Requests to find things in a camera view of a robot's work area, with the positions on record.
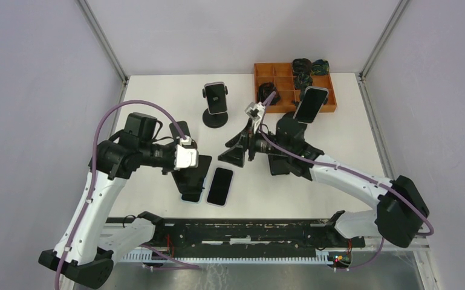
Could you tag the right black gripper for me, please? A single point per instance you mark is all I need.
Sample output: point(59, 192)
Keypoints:
point(245, 140)

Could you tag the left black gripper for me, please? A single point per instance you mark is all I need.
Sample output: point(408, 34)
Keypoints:
point(165, 170)

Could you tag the light blue case phone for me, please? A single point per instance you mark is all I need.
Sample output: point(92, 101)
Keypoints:
point(191, 197)

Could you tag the lavender case phone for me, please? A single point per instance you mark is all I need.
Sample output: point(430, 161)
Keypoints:
point(220, 187)

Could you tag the black round stand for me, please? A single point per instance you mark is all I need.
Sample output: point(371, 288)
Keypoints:
point(214, 121)
point(300, 114)

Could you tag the black wedge phone stand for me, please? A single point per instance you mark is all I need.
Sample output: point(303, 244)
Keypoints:
point(278, 166)

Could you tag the grey case phone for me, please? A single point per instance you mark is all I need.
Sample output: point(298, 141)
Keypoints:
point(215, 94)

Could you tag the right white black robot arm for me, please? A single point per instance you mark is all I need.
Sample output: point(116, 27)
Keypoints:
point(397, 212)

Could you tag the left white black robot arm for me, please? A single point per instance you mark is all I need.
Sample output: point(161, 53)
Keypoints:
point(83, 255)

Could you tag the pink case phone tilted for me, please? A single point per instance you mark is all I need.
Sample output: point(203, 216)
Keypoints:
point(312, 99)

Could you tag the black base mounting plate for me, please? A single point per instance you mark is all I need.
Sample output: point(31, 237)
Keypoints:
point(234, 238)

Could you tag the orange compartment tray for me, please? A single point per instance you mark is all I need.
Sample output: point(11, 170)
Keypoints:
point(281, 75)

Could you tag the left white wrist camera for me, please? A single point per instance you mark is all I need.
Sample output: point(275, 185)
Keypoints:
point(186, 154)

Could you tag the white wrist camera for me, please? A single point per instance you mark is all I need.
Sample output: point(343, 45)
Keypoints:
point(186, 154)
point(255, 112)

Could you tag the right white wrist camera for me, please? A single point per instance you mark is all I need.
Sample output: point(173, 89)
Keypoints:
point(255, 112)

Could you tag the white cable duct rail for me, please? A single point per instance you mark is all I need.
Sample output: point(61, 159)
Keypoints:
point(143, 255)

